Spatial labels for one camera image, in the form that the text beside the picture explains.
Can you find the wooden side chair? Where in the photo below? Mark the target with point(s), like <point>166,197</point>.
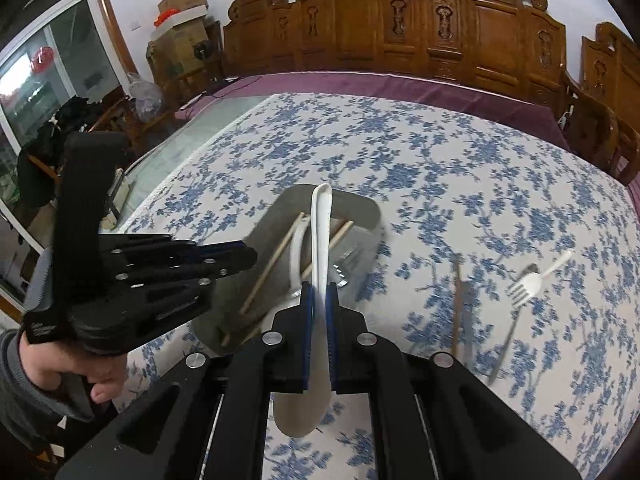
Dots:
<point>78,115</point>

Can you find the carved wooden sofa bench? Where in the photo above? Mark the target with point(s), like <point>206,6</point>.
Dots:
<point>510,47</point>

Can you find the white plastic spoon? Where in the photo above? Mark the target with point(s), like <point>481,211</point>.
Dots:
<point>296,415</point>
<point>296,248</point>

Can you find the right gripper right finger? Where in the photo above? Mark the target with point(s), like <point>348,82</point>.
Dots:
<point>432,418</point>

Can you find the carved wooden armchair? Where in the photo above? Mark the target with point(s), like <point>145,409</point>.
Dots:
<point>601,122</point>

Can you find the white plastic fork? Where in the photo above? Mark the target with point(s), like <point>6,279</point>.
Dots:
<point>527,287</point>

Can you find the person left hand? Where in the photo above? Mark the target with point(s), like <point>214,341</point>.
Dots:
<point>45,365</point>

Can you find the grey sleeve forearm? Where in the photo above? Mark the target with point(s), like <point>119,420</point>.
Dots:
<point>30,413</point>

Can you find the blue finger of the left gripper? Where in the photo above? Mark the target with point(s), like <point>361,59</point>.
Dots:
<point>221,251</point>

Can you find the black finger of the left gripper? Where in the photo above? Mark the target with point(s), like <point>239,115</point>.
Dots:
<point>206,272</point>

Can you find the glass sliding door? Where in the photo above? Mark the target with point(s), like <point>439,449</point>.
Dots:
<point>57,50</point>

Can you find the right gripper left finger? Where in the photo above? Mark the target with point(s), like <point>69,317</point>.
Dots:
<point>207,417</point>

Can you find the grey plastic bag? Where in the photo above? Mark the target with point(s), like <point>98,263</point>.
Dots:
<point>149,100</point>

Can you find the metal smiley spoon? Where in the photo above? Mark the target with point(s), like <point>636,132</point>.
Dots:
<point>342,269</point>

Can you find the metal rectangular tray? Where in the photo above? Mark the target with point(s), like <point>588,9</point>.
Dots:
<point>355,221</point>

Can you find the lower cardboard box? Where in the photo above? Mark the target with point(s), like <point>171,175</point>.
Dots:
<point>182,49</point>

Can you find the blue floral tablecloth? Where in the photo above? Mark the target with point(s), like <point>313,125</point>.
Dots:
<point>447,184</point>

